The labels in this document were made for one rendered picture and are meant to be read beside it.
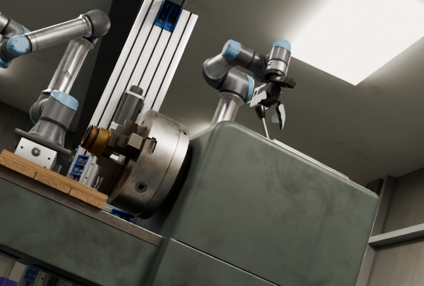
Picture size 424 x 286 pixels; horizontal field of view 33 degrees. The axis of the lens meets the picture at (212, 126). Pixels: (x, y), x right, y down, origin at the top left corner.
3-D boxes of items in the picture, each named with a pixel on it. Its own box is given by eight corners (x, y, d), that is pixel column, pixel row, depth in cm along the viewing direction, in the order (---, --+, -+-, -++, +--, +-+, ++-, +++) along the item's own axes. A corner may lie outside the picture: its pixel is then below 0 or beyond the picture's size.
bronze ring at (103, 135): (115, 137, 222) (88, 124, 219) (123, 131, 213) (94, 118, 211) (103, 164, 219) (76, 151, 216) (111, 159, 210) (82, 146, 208)
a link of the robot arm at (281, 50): (286, 54, 272) (297, 43, 265) (280, 77, 266) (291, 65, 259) (268, 45, 270) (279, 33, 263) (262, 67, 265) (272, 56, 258)
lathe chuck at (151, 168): (123, 211, 232) (163, 124, 237) (145, 220, 202) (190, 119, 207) (98, 200, 230) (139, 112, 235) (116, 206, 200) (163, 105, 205)
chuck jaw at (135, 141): (144, 149, 216) (157, 139, 206) (137, 165, 214) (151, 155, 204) (110, 134, 213) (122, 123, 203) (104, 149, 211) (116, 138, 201)
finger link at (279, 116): (277, 132, 256) (270, 108, 258) (289, 128, 252) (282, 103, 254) (271, 133, 254) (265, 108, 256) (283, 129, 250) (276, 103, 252)
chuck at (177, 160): (133, 216, 233) (172, 128, 238) (156, 224, 203) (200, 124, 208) (123, 211, 232) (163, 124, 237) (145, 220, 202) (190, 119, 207)
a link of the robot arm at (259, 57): (246, 59, 278) (259, 45, 269) (271, 72, 280) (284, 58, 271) (241, 75, 273) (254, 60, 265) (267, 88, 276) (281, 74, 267)
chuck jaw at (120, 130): (135, 158, 222) (141, 134, 231) (142, 148, 219) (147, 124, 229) (103, 143, 219) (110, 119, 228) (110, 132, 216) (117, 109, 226)
